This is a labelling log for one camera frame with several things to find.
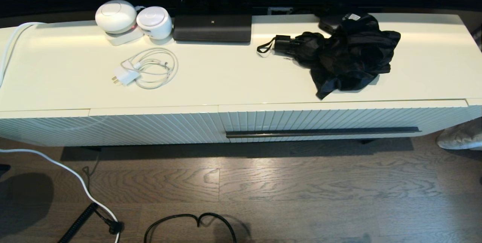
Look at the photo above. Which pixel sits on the light grey fabric bundle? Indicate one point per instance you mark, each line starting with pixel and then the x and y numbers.
pixel 461 135

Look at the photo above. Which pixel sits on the large white round speaker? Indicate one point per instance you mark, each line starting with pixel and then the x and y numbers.
pixel 115 16

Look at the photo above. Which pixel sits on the white TV cabinet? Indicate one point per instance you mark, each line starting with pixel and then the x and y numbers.
pixel 226 77

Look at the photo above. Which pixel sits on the black set-top box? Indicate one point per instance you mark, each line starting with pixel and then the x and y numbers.
pixel 329 22

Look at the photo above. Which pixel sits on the small white round speaker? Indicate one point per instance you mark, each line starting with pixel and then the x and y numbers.
pixel 154 22

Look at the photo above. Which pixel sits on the black rectangular soundbar box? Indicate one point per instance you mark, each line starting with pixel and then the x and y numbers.
pixel 212 28

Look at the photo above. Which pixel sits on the black umbrella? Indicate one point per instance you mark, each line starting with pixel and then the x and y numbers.
pixel 350 54

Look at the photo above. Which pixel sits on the white wall socket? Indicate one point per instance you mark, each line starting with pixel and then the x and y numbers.
pixel 280 10

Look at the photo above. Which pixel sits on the white flat box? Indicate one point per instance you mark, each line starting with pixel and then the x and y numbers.
pixel 124 38

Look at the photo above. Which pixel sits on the white cabinet drawer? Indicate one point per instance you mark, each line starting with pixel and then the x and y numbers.
pixel 339 120

